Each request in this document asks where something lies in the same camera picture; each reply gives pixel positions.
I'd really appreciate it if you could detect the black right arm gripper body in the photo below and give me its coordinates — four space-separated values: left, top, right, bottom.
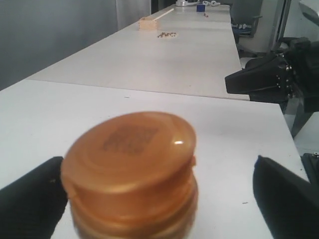
225 37 319 112

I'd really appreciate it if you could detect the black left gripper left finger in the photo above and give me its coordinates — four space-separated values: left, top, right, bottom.
0 156 68 239

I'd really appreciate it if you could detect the wooden stick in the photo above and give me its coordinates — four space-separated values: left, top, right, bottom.
153 8 174 21

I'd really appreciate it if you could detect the blue box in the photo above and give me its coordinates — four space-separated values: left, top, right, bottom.
196 4 206 12

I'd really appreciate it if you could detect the pile of small brown pieces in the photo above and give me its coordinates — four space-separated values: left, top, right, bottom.
157 32 177 39

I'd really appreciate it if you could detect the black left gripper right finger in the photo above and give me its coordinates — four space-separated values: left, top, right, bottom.
253 155 319 239

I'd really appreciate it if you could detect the dark soy sauce bottle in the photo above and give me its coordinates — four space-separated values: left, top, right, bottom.
61 112 198 239

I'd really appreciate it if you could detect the small wooden box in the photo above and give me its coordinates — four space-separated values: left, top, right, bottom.
138 17 158 31

